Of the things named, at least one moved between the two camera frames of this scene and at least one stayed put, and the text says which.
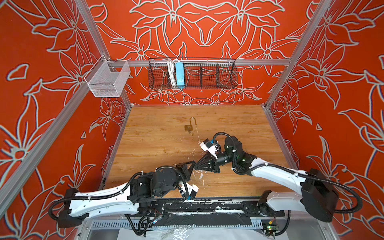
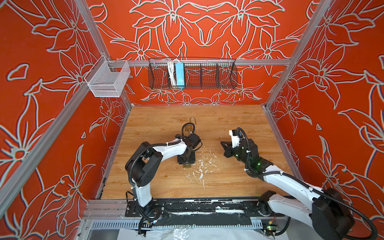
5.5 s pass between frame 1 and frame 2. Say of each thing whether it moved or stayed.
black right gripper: moved
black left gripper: moved
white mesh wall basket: stayed
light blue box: stayed
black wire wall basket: stayed
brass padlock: stayed
